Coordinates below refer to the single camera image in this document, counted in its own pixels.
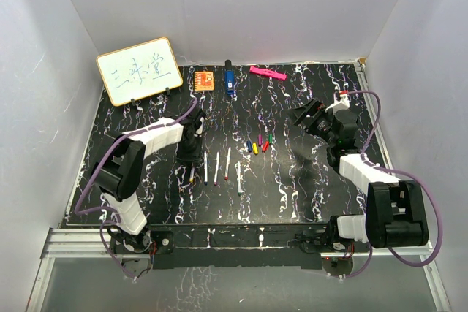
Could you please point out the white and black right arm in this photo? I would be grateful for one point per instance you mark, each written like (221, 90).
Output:
(395, 215)

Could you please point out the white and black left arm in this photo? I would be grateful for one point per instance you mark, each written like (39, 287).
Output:
(120, 175)

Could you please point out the aluminium frame rail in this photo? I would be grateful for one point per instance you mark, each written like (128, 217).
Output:
(77, 274)

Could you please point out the blue stapler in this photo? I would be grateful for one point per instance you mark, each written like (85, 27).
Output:
(229, 78)

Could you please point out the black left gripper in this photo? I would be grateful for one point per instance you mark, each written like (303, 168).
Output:
(193, 158)

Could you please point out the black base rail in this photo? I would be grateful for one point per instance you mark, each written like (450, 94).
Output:
(239, 245)

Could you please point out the white pen with yellow tip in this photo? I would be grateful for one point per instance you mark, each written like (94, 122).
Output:
(192, 175)

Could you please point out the small whiteboard with yellow frame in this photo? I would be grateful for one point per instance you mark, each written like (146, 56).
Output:
(139, 71)

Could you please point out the red pen cap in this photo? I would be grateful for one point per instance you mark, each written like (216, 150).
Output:
(265, 146)

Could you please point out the small orange notebook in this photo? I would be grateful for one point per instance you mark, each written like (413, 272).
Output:
(203, 81)

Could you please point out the white pen with blue tip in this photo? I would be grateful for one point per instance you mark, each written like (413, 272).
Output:
(205, 167)

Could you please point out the white pen with green tip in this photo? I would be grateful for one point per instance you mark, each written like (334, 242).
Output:
(239, 189)

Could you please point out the white pen with red tip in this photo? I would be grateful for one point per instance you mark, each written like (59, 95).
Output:
(227, 166)

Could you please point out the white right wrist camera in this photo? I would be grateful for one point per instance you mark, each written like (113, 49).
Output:
(341, 101)

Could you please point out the white pen with purple tip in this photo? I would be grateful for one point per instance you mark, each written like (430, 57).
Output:
(216, 169)

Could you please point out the pink plastic tool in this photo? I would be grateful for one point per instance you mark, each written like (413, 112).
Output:
(267, 73)

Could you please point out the yellow pen cap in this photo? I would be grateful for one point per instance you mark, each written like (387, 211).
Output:
(255, 148)

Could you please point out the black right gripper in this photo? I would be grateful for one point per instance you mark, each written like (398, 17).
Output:
(316, 111)

